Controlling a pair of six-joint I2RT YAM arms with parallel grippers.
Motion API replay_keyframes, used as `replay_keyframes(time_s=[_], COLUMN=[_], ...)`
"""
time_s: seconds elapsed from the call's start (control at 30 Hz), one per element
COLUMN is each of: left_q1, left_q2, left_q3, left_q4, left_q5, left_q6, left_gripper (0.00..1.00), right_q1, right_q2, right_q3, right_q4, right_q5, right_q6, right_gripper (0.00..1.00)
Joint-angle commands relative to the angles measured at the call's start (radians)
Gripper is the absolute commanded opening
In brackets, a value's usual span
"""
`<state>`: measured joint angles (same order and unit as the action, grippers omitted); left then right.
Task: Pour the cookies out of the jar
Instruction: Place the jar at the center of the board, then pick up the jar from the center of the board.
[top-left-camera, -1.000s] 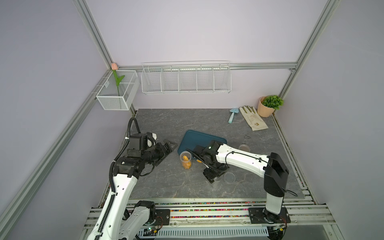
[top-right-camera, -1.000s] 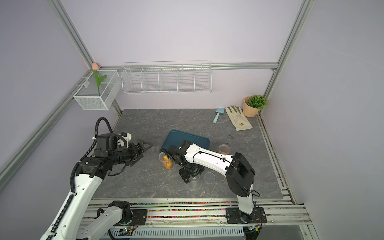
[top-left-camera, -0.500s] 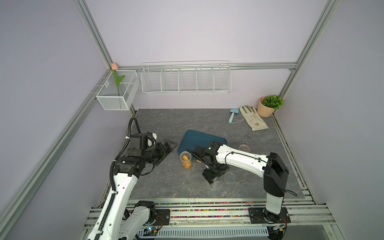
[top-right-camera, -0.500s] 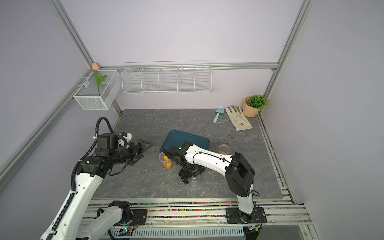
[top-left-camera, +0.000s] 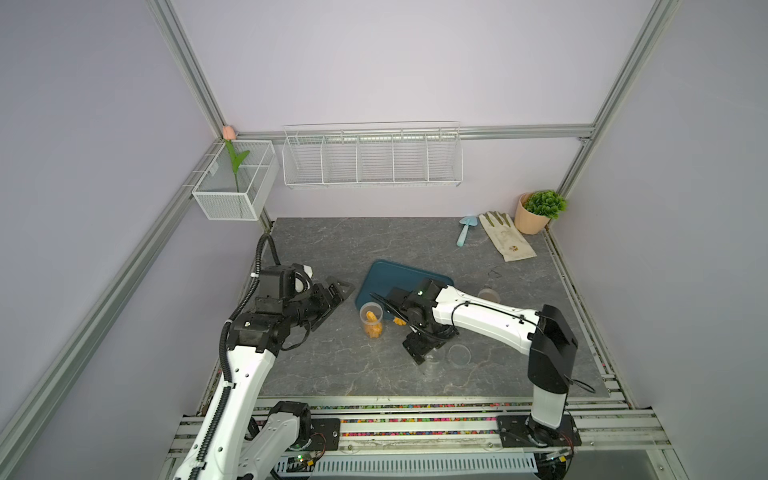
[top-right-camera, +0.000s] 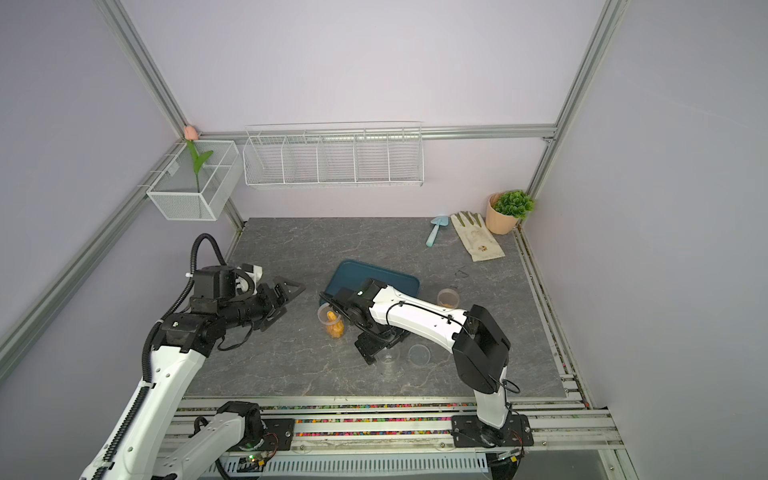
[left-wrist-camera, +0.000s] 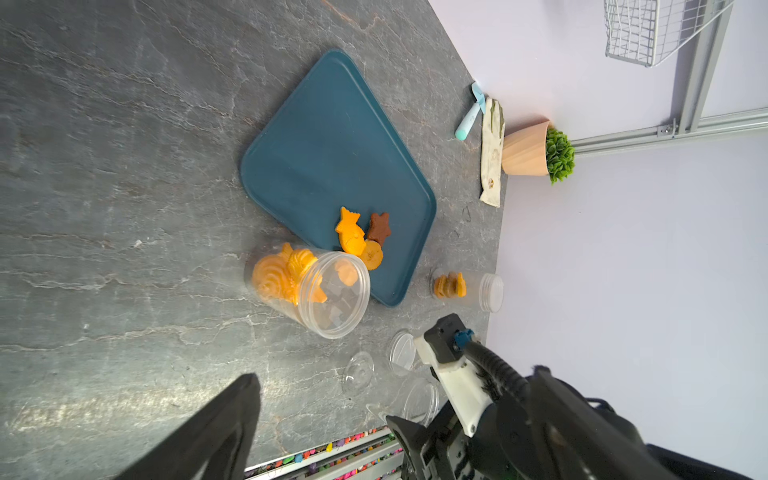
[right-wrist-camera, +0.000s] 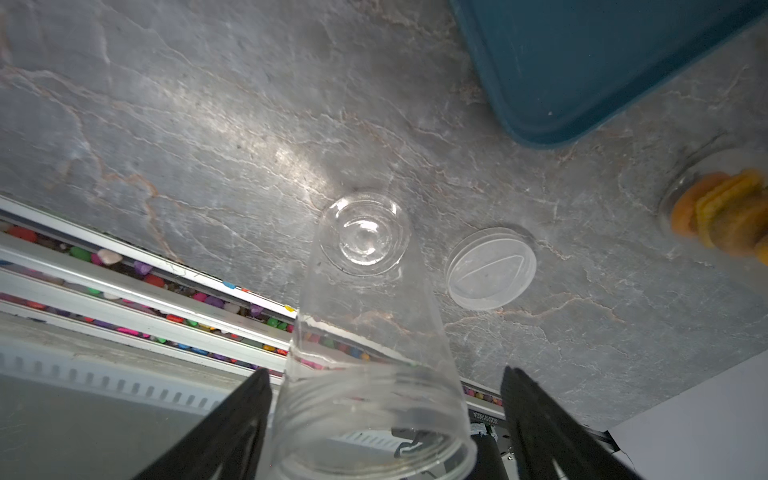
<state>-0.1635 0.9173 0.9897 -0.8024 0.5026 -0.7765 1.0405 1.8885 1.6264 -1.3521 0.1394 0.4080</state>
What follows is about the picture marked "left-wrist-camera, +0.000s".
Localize teal plastic tray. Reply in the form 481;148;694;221
239;49;437;307

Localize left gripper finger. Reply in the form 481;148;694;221
118;373;261;479

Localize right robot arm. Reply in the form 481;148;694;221
387;342;740;479

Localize clear cookie jar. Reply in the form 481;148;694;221
366;377;441;427
244;241;372;340
430;269;504;313

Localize blue garden trowel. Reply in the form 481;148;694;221
454;82;486;141

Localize potted green plant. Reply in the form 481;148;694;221
501;120;575;184

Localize white wire wall shelf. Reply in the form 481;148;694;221
603;0;734;68

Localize beige gardening glove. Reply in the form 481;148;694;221
480;97;505;208

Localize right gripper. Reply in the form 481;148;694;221
386;403;489;480

